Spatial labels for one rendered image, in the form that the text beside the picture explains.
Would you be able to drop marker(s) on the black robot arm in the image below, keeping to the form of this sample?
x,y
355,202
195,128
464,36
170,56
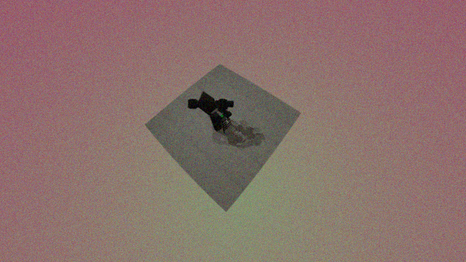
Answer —
x,y
221,103

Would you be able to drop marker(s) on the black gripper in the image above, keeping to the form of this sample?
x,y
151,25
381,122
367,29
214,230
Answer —
x,y
225,112

